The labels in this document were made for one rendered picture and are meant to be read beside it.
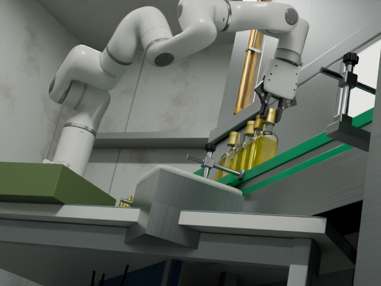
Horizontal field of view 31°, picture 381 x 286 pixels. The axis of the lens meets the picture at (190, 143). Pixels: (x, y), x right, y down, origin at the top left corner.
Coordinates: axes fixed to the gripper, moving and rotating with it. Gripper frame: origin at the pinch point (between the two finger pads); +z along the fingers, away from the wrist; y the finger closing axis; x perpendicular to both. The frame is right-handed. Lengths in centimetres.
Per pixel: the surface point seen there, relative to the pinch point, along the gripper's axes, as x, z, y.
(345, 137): 68, 14, 14
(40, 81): -445, -50, 33
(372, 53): 23.9, -19.4, -12.5
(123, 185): -408, 17, -60
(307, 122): -0.8, -1.6, -12.1
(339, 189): 57, 22, 6
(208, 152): 3.2, 16.8, 15.3
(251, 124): -9.8, 3.0, 0.7
